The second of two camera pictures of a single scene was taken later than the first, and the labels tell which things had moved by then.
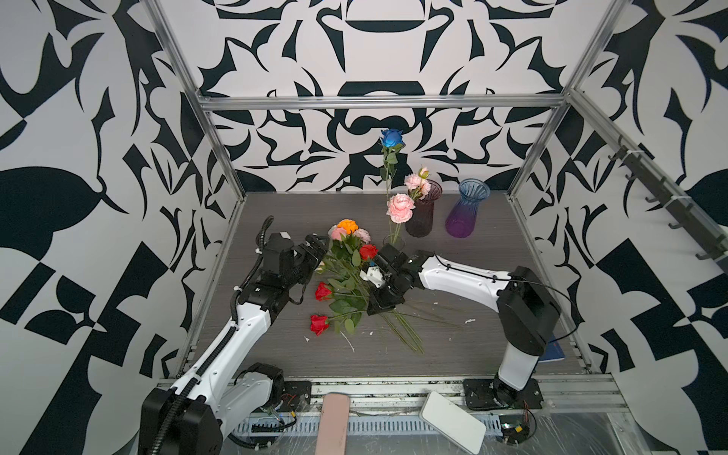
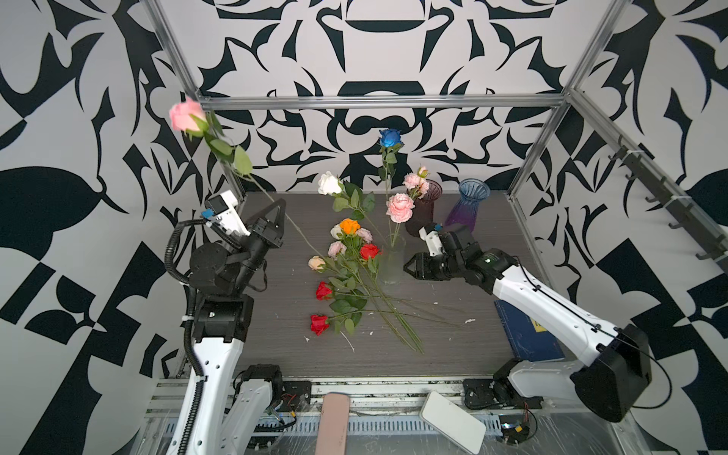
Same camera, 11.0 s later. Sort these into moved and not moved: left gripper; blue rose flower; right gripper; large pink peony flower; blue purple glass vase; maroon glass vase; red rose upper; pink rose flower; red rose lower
Moved: pink rose flower; right gripper; left gripper
Not moved: blue purple glass vase; red rose lower; blue rose flower; large pink peony flower; maroon glass vase; red rose upper
